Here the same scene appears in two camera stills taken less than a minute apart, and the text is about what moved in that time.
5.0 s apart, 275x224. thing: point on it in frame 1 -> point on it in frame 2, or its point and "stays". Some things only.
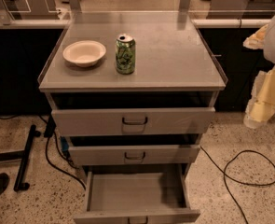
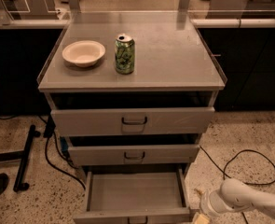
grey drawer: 132,122 stays
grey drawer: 137,155 stays
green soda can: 125,53 stays
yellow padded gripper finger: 256,40 -> 199,218
